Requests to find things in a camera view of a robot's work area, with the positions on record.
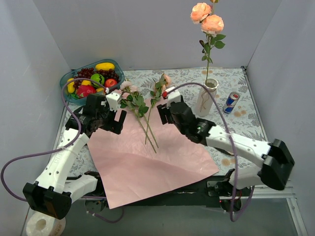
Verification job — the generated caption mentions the blue silver energy drink can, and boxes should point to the blue silver energy drink can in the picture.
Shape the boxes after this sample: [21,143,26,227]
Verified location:
[223,92,240,113]

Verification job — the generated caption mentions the purple wrapping paper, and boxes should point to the purple wrapping paper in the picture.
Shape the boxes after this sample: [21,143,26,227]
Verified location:
[88,110,219,208]

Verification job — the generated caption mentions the white ribbed ceramic vase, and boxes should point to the white ribbed ceramic vase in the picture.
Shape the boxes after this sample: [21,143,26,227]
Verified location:
[194,79,218,117]

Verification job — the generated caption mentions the pale pink rose stem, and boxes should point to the pale pink rose stem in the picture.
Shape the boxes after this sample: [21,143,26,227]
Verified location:
[114,81,159,153]

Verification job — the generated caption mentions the yellow toy mango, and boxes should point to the yellow toy mango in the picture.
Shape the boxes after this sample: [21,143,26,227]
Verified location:
[95,62,115,71]

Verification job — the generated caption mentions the pink toy dragon fruit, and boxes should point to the pink toy dragon fruit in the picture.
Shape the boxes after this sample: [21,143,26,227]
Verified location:
[76,85,96,99]

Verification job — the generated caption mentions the two-bloom peach rose stem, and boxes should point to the two-bloom peach rose stem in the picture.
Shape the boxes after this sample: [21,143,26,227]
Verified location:
[190,0,226,80]

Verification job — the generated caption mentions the green toy watermelon ball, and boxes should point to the green toy watermelon ball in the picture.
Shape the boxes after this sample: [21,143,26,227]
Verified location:
[90,73,105,88]

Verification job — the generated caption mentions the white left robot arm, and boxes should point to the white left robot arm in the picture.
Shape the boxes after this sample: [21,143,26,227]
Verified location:
[23,92,126,219]

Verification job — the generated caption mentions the teal plastic fruit basket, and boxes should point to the teal plastic fruit basket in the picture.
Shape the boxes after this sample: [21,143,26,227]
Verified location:
[60,59,125,106]

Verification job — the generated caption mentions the black gold-lettered ribbon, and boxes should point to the black gold-lettered ribbon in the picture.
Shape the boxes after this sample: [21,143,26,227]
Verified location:
[215,147,234,156]

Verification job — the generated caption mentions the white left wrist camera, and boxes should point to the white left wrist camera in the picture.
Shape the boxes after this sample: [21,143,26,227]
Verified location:
[105,92,121,112]

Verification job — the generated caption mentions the small yellow toy fruit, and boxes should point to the small yellow toy fruit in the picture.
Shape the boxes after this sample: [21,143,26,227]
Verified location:
[81,80,92,86]

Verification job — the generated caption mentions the single peach rose stem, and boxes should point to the single peach rose stem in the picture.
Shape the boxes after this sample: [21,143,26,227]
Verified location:
[145,73,171,147]

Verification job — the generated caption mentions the dark red toy grapes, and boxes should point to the dark red toy grapes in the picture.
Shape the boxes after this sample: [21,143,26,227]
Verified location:
[74,67,122,82]

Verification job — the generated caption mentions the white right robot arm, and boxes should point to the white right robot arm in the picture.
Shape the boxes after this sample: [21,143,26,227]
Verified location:
[157,102,295,196]

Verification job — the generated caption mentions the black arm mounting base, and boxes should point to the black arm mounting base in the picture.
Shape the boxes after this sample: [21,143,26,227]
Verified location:
[82,176,251,210]

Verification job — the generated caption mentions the red toy apple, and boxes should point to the red toy apple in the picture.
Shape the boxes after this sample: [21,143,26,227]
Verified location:
[104,78,118,88]

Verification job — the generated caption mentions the white tissue paper roll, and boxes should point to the white tissue paper roll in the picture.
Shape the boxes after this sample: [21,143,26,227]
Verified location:
[26,212,66,236]

